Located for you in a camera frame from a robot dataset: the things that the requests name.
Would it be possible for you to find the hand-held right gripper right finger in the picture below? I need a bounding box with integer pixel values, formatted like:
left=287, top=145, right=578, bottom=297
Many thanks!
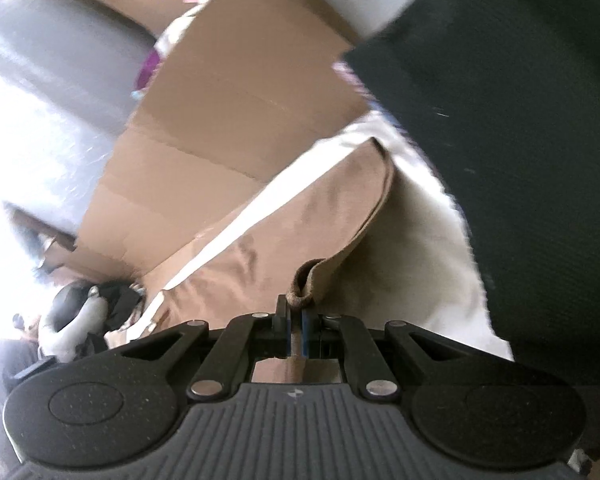
left=301, top=310, right=468, bottom=402

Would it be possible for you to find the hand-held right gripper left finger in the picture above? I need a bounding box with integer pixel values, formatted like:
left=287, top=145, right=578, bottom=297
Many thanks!
left=122, top=296, right=295, bottom=402

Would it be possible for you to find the brown printed t-shirt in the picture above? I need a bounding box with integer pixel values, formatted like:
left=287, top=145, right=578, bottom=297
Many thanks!
left=105, top=137, right=396, bottom=386

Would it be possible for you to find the cream bear printed blanket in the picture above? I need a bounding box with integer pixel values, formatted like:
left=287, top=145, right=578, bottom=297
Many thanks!
left=162, top=110, right=516, bottom=361

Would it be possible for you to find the black crumpled garment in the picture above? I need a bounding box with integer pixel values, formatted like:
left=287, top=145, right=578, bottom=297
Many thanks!
left=77, top=282, right=146, bottom=356

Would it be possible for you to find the grey neck pillow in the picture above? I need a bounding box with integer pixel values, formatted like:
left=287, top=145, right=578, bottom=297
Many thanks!
left=37, top=282, right=108, bottom=361

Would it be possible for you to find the flat cardboard sheet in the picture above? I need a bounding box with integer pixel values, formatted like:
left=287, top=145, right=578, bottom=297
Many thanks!
left=40, top=0, right=371, bottom=281

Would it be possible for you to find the small doll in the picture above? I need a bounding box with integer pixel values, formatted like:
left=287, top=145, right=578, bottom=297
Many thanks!
left=12, top=312, right=41, bottom=333

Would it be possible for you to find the white purple refill pouch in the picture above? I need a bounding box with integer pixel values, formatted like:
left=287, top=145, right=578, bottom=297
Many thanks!
left=135, top=47, right=163, bottom=91

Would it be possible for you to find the black folded cloth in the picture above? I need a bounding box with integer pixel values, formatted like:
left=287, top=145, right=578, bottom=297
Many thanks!
left=340, top=0, right=600, bottom=396

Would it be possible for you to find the grey upright mattress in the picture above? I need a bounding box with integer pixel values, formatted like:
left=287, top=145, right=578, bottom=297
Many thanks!
left=0, top=0, right=156, bottom=231

